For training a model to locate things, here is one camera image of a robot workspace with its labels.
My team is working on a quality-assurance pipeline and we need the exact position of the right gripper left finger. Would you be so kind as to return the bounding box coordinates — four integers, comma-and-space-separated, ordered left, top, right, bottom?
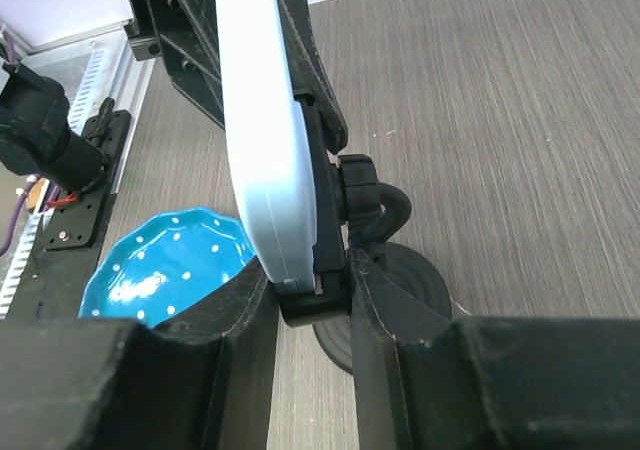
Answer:
1, 260, 278, 449

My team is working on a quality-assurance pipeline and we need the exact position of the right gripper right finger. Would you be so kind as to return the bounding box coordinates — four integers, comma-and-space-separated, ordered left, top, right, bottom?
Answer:
349, 249, 639, 449

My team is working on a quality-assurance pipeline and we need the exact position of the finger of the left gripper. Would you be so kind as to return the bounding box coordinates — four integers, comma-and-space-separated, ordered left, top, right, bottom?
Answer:
124, 0, 224, 128
277, 0, 348, 153

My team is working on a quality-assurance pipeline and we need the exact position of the phone with light blue case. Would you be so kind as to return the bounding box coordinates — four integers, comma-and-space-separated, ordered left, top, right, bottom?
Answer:
215, 0, 317, 294

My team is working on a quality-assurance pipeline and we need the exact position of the black phone stand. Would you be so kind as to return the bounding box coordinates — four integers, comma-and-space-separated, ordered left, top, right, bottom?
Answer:
277, 94, 454, 374

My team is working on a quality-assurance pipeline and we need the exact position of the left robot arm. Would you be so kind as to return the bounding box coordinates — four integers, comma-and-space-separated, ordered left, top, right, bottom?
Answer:
1, 0, 348, 192

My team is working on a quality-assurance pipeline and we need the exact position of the blue polka dot plate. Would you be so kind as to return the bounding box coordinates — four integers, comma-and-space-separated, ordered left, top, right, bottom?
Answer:
78, 207, 255, 328

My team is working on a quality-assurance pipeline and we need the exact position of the white cable duct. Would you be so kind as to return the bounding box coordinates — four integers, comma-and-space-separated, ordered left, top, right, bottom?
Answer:
1, 62, 131, 318

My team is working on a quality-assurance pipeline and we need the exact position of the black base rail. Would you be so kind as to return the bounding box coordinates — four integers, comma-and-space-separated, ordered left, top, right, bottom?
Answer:
1, 98, 132, 318

